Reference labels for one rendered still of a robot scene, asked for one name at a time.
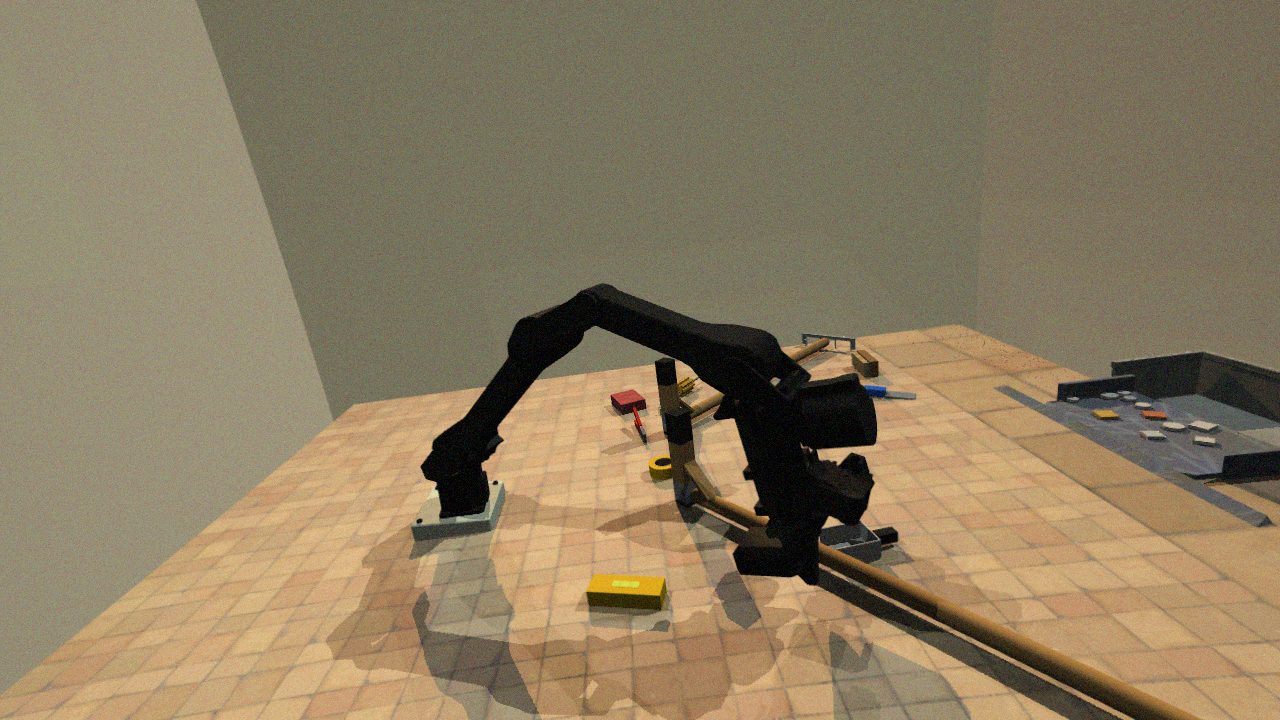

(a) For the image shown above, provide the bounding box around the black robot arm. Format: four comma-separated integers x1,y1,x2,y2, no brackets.
421,283,877,527

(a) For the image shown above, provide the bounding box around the yellow ring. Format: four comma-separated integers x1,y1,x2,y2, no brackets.
649,455,673,480

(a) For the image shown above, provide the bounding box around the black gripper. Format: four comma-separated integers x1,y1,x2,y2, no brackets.
733,446,829,585

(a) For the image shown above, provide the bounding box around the orange-yellow rectangular block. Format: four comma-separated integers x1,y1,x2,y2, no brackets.
588,574,667,610

